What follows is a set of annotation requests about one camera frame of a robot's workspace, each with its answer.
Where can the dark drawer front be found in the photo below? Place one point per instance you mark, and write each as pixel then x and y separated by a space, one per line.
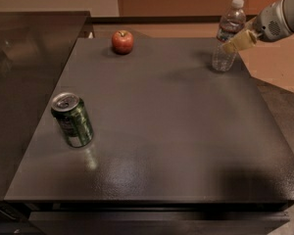
pixel 157 222

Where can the green soda can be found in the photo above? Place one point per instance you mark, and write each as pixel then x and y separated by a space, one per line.
pixel 70 113

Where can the clear plastic water bottle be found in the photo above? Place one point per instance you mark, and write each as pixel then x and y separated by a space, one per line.
pixel 230 23

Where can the red apple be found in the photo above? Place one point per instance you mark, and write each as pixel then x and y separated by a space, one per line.
pixel 122 42

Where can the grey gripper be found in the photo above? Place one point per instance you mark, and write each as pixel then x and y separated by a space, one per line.
pixel 269 23

